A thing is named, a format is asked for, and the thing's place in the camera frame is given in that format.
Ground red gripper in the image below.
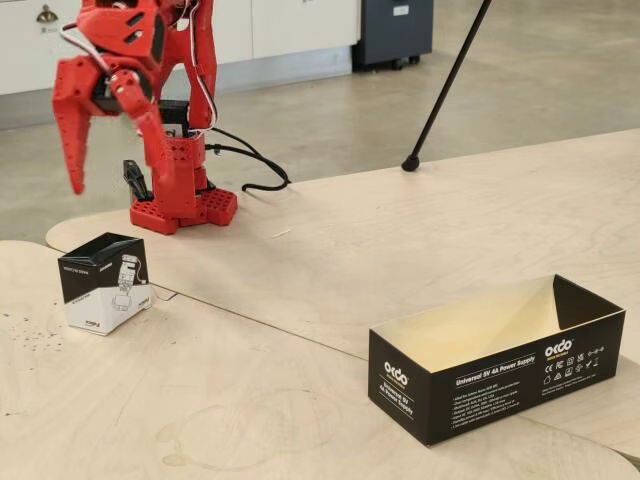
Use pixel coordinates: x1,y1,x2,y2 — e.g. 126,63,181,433
52,54,174,196

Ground small black white box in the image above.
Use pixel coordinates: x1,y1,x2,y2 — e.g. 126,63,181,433
57,231,154,337

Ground long open black box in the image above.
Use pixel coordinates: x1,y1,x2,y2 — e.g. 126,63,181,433
367,273,627,448

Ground black table clamp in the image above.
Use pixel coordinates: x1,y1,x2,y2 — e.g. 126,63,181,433
122,159,155,204

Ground white cabinet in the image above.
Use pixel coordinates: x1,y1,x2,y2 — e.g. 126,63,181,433
0,0,362,96

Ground black tripod leg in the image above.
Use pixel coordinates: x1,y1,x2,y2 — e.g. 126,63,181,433
401,0,494,173

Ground white red servo wire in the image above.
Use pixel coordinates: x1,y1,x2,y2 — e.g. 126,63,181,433
59,22,111,76

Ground black power cable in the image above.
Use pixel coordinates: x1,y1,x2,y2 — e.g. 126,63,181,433
207,127,293,192

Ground dark grey wheeled pedestal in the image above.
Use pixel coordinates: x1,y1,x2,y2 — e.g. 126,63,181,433
352,0,435,71

